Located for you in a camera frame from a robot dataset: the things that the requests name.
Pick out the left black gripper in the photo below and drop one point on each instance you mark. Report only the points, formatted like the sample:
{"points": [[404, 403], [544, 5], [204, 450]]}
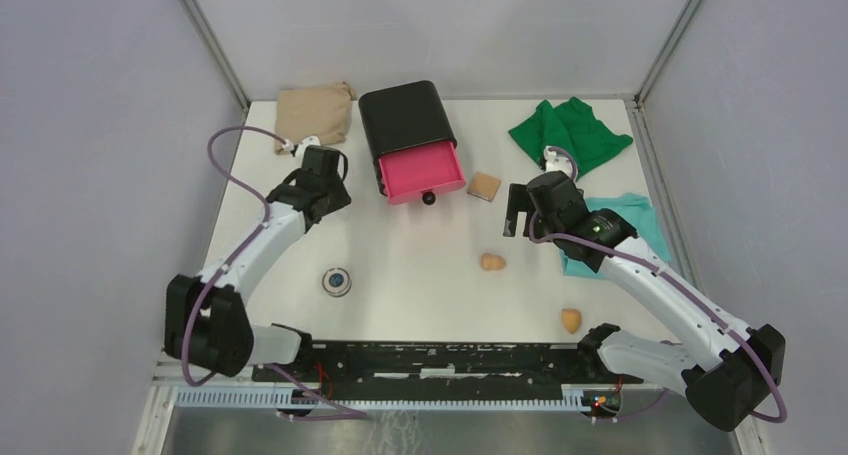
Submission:
{"points": [[342, 197]]}

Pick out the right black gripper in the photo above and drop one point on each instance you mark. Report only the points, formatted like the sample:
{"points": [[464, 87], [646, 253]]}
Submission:
{"points": [[519, 200]]}

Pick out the tan square compact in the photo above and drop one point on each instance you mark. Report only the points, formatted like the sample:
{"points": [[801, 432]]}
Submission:
{"points": [[483, 186]]}

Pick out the gourd-shaped beige makeup sponge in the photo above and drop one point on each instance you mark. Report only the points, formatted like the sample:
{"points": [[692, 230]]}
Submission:
{"points": [[492, 262]]}

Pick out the round powder jar blue label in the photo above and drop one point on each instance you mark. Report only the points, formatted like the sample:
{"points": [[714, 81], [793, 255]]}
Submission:
{"points": [[336, 282]]}

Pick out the black pink drawer organizer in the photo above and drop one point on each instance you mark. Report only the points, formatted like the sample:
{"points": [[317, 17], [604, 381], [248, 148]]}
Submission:
{"points": [[412, 143]]}

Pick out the teardrop beige makeup sponge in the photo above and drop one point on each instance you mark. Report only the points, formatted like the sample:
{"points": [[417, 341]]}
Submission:
{"points": [[571, 319]]}

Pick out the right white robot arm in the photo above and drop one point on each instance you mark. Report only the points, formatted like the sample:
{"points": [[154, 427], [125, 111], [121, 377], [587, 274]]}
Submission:
{"points": [[727, 370]]}

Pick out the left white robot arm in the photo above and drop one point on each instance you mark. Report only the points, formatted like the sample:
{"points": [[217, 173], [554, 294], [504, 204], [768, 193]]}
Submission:
{"points": [[206, 320]]}

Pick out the beige folded cloth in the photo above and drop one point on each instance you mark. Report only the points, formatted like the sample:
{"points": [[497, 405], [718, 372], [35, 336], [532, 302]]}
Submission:
{"points": [[323, 111]]}

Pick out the green cloth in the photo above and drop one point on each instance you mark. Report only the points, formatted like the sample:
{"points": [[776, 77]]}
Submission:
{"points": [[572, 126]]}

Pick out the teal cloth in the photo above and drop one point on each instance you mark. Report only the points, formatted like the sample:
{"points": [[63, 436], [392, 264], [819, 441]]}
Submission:
{"points": [[638, 211]]}

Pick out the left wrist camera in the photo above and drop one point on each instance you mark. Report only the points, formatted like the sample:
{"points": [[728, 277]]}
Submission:
{"points": [[297, 149]]}

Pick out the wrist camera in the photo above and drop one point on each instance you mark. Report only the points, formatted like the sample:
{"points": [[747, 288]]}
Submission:
{"points": [[297, 149], [558, 159]]}

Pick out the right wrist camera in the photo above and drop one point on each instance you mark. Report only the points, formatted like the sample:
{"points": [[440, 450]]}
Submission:
{"points": [[558, 159]]}

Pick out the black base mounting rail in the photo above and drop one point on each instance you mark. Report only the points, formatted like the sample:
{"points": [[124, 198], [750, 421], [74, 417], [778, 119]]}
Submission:
{"points": [[348, 370]]}

